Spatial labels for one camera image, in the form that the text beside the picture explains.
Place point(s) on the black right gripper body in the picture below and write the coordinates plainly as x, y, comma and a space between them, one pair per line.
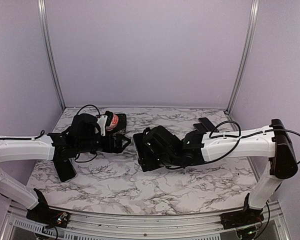
164, 161

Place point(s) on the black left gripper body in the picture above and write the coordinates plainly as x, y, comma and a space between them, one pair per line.
87, 145

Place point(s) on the black phone case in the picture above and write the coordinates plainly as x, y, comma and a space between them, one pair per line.
65, 170

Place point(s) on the black smartphone purple edge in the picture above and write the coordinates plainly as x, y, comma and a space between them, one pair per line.
207, 124

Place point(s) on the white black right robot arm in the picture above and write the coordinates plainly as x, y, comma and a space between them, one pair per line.
271, 143

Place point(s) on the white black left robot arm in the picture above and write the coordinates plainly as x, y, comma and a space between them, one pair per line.
14, 149

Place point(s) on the black square plate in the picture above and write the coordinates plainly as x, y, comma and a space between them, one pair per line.
122, 124

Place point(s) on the red white patterned bowl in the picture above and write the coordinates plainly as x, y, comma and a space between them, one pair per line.
114, 122

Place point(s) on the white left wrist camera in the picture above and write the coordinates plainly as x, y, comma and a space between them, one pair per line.
103, 121

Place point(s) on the aluminium front rail base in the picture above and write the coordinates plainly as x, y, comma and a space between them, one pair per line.
101, 226

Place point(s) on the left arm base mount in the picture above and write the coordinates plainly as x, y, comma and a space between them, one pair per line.
51, 217

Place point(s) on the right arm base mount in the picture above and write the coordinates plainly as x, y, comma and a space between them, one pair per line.
238, 219

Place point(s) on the left aluminium frame post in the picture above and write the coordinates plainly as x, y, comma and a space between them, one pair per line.
49, 52

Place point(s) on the aluminium frame post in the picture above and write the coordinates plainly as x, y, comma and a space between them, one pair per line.
49, 52
250, 33

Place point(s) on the right aluminium frame post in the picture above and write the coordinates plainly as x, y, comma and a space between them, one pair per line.
250, 33

